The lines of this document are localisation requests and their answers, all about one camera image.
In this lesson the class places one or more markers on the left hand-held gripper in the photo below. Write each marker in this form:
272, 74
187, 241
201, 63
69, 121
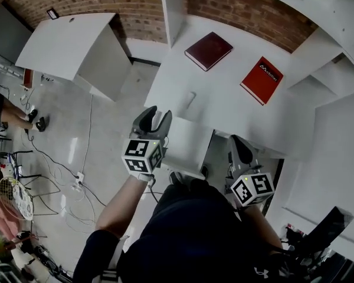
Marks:
141, 155

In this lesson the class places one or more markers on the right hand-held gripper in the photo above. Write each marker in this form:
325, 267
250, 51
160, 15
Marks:
253, 187

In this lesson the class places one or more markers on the white desk drawer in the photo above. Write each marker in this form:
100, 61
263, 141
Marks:
188, 146

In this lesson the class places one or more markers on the person's left forearm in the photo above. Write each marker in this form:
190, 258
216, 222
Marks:
121, 205

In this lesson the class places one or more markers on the person's right forearm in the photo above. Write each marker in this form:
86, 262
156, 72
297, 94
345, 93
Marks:
262, 225

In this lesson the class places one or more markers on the white desk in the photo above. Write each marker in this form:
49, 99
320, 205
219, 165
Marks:
224, 99

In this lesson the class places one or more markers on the bright red book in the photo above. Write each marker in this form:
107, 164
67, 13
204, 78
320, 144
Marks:
261, 81

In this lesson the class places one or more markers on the dark red book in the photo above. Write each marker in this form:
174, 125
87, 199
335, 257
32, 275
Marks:
209, 50

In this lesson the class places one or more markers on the person's dark clothing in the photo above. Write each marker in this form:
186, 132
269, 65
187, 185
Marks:
188, 234

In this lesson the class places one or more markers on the white power strip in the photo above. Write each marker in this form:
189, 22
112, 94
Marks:
78, 180

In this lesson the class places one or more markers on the white side table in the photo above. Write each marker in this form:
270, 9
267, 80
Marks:
65, 46

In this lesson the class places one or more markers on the black angled stand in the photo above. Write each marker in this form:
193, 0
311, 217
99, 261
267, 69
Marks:
327, 231

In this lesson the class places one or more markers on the white shelf unit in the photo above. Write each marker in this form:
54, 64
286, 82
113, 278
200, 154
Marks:
321, 69

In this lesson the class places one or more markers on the pink cloth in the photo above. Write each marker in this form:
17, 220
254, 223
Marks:
3, 214

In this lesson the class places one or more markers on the black frame chair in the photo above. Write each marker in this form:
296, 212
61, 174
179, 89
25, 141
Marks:
11, 165

